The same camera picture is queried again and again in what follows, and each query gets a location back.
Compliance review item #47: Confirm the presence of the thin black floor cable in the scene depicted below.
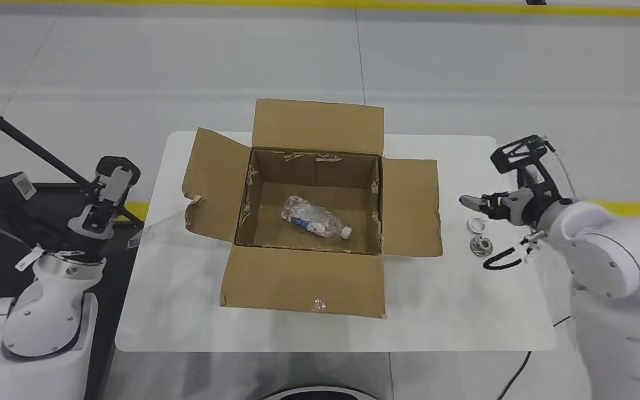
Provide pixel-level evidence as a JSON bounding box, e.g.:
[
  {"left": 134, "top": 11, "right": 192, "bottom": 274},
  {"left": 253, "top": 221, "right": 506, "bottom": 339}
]
[{"left": 494, "top": 313, "right": 574, "bottom": 400}]

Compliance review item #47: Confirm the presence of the grey metal bush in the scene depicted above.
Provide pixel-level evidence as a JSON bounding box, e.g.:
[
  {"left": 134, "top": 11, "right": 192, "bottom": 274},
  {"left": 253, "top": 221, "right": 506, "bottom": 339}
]
[{"left": 469, "top": 235, "right": 495, "bottom": 259}]

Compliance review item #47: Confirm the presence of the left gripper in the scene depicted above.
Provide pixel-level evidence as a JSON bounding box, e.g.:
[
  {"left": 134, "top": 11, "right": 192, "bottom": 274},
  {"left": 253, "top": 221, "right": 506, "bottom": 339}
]
[{"left": 66, "top": 199, "right": 120, "bottom": 242}]

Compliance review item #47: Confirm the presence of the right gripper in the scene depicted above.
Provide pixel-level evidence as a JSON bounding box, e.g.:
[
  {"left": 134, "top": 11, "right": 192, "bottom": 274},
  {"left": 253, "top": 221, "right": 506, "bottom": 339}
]
[{"left": 458, "top": 187, "right": 542, "bottom": 229}]

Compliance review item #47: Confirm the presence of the large brown cardboard carton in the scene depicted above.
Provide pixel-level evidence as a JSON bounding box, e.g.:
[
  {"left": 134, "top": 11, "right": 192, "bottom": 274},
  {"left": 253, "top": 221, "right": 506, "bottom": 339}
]
[{"left": 181, "top": 97, "right": 444, "bottom": 320}]

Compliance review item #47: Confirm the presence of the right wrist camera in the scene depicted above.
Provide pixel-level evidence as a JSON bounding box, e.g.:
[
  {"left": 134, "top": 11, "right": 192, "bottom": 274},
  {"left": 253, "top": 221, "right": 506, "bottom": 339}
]
[{"left": 489, "top": 133, "right": 576, "bottom": 202}]

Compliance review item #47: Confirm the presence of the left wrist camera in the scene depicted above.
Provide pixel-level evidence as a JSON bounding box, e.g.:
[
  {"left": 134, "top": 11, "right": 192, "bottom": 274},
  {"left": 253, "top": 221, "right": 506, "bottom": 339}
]
[{"left": 92, "top": 155, "right": 142, "bottom": 207}]

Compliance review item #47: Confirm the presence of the black low platform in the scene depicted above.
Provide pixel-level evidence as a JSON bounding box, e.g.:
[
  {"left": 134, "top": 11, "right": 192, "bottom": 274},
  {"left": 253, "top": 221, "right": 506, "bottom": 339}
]
[{"left": 0, "top": 171, "right": 147, "bottom": 400}]

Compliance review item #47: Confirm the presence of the black slanted pole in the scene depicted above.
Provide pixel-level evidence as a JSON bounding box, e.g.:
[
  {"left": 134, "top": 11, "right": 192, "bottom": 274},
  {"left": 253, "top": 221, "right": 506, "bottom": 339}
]
[{"left": 0, "top": 115, "right": 147, "bottom": 232}]

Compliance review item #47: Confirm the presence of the black cable loop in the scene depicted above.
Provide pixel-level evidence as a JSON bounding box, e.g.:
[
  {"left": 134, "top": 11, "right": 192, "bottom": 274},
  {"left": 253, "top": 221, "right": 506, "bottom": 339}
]
[{"left": 482, "top": 229, "right": 547, "bottom": 272}]

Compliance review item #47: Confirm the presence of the robot body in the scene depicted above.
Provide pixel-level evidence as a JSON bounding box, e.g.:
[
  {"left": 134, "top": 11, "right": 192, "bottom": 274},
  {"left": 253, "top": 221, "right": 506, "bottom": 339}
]
[{"left": 259, "top": 385, "right": 382, "bottom": 400}]

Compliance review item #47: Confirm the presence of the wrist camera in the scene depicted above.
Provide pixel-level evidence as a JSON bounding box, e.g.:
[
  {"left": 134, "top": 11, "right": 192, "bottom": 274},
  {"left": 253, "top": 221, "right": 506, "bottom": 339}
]
[
  {"left": 489, "top": 133, "right": 576, "bottom": 202},
  {"left": 92, "top": 155, "right": 142, "bottom": 207}
]

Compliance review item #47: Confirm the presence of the clear plastic bottle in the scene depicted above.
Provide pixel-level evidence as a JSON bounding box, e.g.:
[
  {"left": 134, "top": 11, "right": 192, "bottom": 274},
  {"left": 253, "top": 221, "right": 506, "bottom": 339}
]
[{"left": 280, "top": 195, "right": 353, "bottom": 240}]

